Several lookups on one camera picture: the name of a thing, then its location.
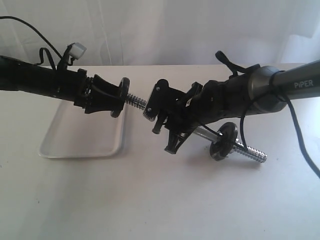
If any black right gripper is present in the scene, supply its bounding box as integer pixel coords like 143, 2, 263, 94
143, 74, 251, 154

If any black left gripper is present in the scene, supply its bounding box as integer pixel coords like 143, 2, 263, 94
73, 68, 124, 114

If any black weight plate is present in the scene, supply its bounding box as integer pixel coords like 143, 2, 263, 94
110, 77, 130, 118

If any chrome dumbbell bar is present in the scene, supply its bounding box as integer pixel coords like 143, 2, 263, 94
126, 93, 270, 165

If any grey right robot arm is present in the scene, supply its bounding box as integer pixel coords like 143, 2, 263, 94
143, 61, 320, 154

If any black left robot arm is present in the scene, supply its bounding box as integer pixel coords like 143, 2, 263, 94
0, 56, 130, 118

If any white plastic tray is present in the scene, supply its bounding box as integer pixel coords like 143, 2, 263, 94
38, 100, 127, 159

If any black weight plate taped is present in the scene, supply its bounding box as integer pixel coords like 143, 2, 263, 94
209, 122, 238, 161

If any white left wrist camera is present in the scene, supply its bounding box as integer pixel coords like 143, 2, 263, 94
69, 42, 87, 60

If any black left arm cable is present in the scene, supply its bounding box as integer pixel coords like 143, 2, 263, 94
0, 16, 71, 72

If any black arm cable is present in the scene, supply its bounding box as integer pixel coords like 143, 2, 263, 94
0, 16, 71, 72
194, 72, 320, 180

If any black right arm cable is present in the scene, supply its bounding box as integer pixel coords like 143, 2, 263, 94
194, 72, 320, 180

